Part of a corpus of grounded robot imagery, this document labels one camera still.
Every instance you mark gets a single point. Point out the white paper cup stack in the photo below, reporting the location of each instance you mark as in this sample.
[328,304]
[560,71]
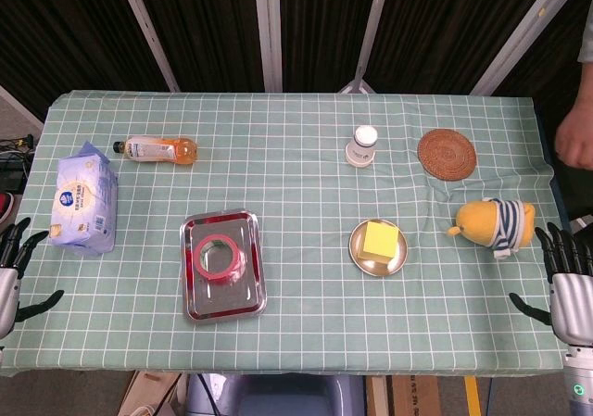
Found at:
[360,149]

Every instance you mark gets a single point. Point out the white wet wipes pack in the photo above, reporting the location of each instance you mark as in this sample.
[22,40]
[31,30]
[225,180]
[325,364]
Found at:
[79,198]

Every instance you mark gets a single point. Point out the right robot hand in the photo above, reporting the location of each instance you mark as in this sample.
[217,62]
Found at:
[574,305]

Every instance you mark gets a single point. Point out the green checkered tablecloth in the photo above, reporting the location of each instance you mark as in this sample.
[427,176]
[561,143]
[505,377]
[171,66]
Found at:
[301,193]

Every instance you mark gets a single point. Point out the yellow sponge block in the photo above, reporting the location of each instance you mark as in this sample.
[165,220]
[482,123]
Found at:
[380,242]

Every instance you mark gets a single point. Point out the orange drink bottle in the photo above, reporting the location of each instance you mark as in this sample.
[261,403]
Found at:
[157,149]

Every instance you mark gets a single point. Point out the bystander bare hand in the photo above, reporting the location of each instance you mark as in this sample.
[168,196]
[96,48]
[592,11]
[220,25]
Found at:
[576,138]

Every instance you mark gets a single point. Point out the yellow plush toy striped shirt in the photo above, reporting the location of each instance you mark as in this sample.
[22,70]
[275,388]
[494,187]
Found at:
[477,223]

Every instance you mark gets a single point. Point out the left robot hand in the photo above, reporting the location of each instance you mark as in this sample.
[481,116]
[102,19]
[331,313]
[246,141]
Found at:
[9,295]

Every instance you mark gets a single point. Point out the aluminium frame post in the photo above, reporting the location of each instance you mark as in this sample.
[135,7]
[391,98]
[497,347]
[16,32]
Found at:
[268,27]
[519,41]
[370,22]
[146,27]

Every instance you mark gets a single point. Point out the bystander forearm with sleeve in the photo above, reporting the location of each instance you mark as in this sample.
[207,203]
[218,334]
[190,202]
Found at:
[586,73]

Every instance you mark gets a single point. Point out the printed brown cardboard box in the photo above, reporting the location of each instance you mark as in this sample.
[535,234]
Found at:
[417,395]

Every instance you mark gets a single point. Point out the rectangular steel tray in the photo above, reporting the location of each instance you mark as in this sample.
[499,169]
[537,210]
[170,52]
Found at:
[227,305]

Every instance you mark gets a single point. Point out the round woven coaster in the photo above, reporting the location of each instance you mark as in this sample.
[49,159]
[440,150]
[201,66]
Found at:
[447,154]

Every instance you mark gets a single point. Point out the red tape roll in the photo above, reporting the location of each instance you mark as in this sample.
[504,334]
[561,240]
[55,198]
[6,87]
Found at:
[198,258]

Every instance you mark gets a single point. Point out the round steel plate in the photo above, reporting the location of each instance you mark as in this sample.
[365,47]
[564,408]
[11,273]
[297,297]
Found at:
[377,268]

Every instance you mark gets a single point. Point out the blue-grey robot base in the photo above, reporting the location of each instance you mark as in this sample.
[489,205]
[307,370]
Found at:
[278,395]

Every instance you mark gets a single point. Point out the grey stand foot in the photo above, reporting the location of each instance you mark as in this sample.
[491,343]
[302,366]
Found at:
[356,87]

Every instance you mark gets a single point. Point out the aluminium frame bar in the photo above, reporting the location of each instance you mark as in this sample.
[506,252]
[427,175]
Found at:
[21,105]

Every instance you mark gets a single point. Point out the black pleated curtain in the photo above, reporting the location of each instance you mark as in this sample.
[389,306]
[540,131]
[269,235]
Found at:
[208,17]

